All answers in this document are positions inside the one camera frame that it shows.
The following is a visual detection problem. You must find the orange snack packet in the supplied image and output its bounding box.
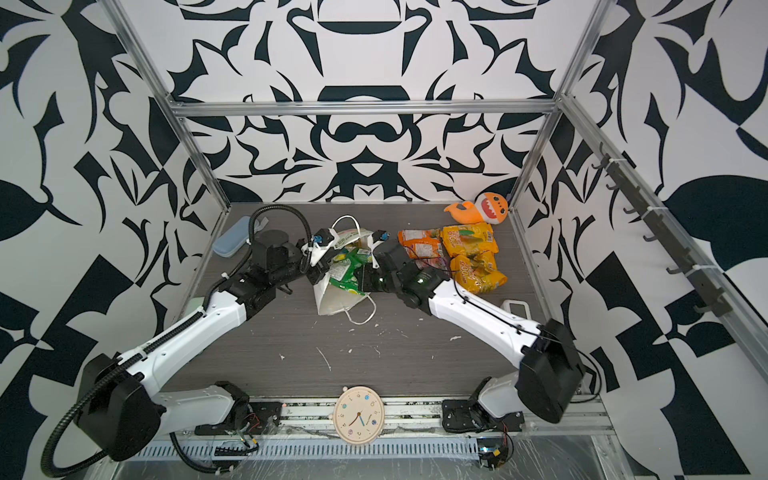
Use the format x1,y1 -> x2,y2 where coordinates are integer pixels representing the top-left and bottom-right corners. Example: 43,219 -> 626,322
398,229 -> 443,259

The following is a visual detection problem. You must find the green snack packet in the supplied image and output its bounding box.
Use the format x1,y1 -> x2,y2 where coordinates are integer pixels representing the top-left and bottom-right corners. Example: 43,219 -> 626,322
329,247 -> 372,295

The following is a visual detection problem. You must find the purple berries candy packet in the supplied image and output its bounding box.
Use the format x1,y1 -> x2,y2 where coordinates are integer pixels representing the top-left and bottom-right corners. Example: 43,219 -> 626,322
426,257 -> 452,273

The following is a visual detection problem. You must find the white green paper bag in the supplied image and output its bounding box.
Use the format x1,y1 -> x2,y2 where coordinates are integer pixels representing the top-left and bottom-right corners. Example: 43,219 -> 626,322
307,215 -> 378,326

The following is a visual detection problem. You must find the yellow snack packet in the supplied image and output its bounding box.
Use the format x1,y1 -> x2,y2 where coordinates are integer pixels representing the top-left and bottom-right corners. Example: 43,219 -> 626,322
450,252 -> 508,294
440,222 -> 499,257

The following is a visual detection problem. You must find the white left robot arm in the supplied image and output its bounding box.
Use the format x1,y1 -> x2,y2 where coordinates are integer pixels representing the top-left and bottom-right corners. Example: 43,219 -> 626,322
40,204 -> 338,478

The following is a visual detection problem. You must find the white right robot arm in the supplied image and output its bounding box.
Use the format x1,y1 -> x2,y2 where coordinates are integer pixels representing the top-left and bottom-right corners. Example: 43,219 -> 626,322
355,255 -> 586,430

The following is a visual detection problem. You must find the orange shark plush toy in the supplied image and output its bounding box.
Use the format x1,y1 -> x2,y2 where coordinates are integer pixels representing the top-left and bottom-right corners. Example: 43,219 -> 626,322
444,192 -> 510,225

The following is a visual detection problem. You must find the round wooden clock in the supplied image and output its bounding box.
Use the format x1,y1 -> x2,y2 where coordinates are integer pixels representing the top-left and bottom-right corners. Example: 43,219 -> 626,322
331,386 -> 385,446

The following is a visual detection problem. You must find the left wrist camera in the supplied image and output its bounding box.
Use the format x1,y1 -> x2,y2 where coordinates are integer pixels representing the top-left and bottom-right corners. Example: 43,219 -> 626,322
310,228 -> 338,249

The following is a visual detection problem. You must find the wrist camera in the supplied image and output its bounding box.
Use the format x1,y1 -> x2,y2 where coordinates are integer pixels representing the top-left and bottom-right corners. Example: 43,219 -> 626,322
367,230 -> 397,253
310,228 -> 338,249

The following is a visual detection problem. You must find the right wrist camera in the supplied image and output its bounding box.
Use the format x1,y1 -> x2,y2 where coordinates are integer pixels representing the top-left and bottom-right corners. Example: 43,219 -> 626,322
367,230 -> 397,253

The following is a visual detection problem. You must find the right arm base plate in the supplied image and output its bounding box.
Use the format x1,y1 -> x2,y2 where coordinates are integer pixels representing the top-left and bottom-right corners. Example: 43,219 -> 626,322
441,399 -> 525,434

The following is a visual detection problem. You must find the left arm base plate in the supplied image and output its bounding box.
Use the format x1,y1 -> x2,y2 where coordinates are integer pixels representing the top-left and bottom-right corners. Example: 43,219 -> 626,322
194,401 -> 283,436

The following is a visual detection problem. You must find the wall hook rail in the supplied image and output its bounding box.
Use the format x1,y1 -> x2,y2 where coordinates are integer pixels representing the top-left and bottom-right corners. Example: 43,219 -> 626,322
594,142 -> 734,318

